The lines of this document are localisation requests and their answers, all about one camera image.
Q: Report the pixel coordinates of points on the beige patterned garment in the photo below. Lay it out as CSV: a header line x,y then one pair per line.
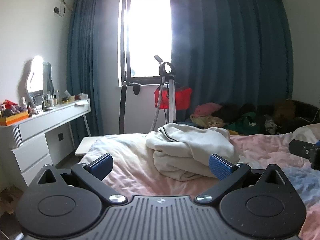
x,y
212,122

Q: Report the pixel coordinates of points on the wall socket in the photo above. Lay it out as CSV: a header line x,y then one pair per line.
x,y
57,10

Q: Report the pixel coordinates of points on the pale pillow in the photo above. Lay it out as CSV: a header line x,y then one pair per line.
x,y
308,131

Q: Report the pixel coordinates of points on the dark framed window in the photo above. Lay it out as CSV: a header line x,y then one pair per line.
x,y
147,35

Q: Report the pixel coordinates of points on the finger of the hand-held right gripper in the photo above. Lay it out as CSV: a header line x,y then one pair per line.
x,y
303,151

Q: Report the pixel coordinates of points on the tissue box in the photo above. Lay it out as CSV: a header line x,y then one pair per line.
x,y
81,97

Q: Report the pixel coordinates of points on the pastel bed blanket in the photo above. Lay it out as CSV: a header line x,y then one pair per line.
x,y
140,172

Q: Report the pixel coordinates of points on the red garment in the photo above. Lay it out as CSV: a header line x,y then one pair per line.
x,y
181,98

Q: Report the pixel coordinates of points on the black sofa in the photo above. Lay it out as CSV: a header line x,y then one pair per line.
x,y
306,112

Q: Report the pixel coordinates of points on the garment steamer stand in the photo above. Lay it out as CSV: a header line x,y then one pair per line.
x,y
168,80

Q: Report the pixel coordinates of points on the lit vanity mirror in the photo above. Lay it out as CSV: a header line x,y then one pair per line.
x,y
37,75

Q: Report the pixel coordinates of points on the brown bag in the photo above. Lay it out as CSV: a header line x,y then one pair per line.
x,y
285,110

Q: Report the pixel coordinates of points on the white sweatpants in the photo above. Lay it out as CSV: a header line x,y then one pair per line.
x,y
190,147

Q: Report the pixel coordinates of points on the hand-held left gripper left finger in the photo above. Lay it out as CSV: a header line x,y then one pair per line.
x,y
101,167

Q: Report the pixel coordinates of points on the row of cosmetic bottles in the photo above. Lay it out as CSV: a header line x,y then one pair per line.
x,y
52,101

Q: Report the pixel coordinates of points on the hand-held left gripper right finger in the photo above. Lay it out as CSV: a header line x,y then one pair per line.
x,y
221,168

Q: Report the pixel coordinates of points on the blue curtain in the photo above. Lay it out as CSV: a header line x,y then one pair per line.
x,y
232,50
85,62

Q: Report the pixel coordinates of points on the pink garment in clothes pile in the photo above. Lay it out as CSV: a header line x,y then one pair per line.
x,y
206,108

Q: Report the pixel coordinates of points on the small white side table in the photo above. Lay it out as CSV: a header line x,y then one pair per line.
x,y
86,146

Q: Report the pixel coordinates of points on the white dressing table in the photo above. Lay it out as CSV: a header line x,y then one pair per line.
x,y
47,127

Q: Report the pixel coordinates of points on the orange storage box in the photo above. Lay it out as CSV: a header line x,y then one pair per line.
x,y
15,120

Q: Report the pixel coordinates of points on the green garment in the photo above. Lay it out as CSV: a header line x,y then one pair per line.
x,y
246,123

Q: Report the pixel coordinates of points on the black clothes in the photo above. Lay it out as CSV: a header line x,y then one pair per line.
x,y
232,111

